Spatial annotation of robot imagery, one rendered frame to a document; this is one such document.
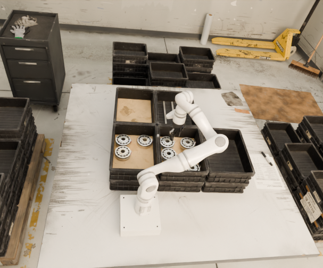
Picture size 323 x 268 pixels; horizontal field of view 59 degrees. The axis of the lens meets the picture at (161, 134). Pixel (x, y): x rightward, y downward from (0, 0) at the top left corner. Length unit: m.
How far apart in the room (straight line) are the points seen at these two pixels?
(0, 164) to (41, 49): 1.12
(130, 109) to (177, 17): 3.06
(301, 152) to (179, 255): 1.79
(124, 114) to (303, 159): 1.76
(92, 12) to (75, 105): 2.73
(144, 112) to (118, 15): 2.97
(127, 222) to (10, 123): 1.45
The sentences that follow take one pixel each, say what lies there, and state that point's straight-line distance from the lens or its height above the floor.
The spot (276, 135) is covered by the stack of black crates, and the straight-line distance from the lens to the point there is 3.28.
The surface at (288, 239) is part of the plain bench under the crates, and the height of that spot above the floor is 0.70.
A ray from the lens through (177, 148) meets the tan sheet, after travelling 1.96.
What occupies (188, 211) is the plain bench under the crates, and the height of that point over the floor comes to 0.70.
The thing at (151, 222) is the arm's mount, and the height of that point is 0.77.
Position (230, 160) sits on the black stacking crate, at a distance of 2.01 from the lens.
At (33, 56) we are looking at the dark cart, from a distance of 3.05.
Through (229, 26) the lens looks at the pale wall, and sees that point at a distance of 5.33.
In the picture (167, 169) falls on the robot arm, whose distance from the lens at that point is 1.47.
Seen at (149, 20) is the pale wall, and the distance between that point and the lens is 5.00.
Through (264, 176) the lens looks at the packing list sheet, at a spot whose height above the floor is 0.70.
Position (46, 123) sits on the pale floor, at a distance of 3.34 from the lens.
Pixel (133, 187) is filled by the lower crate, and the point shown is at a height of 0.74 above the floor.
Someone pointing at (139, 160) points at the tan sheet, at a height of 0.83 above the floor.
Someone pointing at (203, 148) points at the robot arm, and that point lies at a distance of 1.46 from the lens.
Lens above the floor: 2.27
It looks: 45 degrees down
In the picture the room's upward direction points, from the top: 11 degrees clockwise
